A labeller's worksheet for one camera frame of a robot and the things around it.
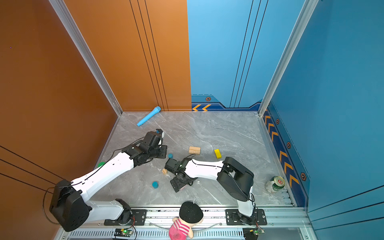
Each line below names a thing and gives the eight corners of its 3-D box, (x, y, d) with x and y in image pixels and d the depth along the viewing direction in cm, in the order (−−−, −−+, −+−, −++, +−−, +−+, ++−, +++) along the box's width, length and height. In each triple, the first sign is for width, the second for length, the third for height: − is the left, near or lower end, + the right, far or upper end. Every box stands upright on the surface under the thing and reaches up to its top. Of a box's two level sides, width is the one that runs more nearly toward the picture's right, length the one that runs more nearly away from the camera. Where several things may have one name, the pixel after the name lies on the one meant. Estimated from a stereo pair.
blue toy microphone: (137, 125, 114) (135, 122, 112) (158, 108, 127) (157, 105, 124) (141, 128, 113) (139, 124, 110) (161, 110, 125) (160, 107, 122)
